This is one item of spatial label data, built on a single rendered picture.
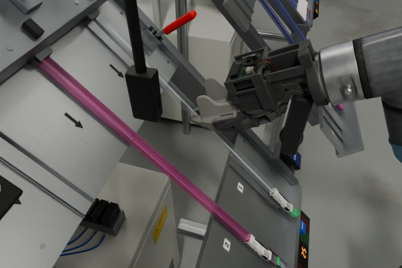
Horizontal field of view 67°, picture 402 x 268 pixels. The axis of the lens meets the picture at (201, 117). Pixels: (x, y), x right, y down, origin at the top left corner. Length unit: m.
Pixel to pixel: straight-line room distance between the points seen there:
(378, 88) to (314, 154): 1.43
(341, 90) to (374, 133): 1.68
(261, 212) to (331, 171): 1.18
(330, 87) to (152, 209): 0.55
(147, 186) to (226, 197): 0.34
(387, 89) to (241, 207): 0.30
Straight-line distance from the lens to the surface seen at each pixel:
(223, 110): 0.46
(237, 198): 0.56
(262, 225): 0.61
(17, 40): 0.35
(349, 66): 0.39
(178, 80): 0.58
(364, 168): 1.85
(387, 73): 0.39
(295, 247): 0.65
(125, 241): 0.77
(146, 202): 0.81
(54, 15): 0.39
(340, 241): 1.56
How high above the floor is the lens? 1.30
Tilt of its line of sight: 43 degrees down
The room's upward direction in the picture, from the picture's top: straight up
